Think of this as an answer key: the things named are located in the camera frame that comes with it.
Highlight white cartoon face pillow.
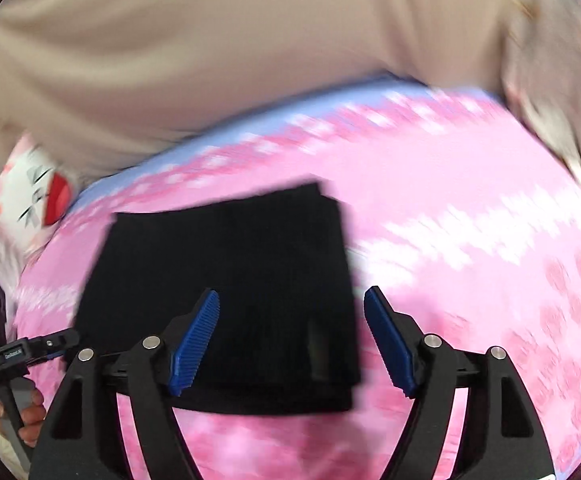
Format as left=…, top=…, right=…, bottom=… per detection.
left=0, top=131, right=74, bottom=252

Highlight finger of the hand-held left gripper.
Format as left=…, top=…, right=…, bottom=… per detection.
left=28, top=328, right=80, bottom=362

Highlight pink rose bed sheet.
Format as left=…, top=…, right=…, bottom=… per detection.
left=9, top=74, right=581, bottom=480

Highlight black pants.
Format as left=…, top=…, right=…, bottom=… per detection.
left=72, top=182, right=364, bottom=417

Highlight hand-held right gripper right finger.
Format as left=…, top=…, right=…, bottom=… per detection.
left=363, top=285, right=556, bottom=480

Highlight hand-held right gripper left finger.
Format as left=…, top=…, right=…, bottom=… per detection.
left=28, top=289, right=221, bottom=480

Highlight beige duvet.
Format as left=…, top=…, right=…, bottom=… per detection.
left=0, top=0, right=523, bottom=183

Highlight person's left hand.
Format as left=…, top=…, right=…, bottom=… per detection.
left=0, top=389, right=47, bottom=448

